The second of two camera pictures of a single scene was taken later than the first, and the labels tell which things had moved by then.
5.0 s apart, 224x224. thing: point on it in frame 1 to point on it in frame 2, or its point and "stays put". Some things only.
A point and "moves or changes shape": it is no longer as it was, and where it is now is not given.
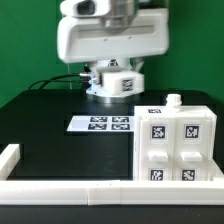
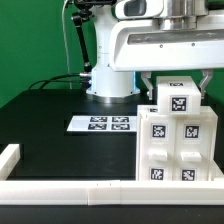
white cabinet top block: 119,83 moves or changes shape
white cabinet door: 157,149 stays put
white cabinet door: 194,147 stays put
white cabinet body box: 175,143 stays put
